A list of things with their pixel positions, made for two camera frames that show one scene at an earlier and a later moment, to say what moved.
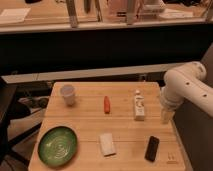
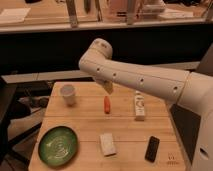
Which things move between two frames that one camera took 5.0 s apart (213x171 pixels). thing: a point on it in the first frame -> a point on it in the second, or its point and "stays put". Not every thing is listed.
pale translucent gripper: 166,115 -> 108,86
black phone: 152,148 stays put
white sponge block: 107,144 stays put
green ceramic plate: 57,146 stays put
